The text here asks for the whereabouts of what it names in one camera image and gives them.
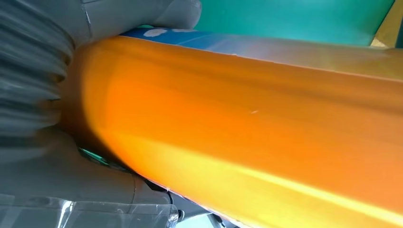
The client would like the yellow film-wrapped cardboard box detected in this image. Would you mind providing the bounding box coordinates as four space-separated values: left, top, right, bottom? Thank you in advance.
371 0 403 48

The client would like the green table mat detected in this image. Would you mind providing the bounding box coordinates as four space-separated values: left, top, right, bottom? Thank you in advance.
138 0 396 47

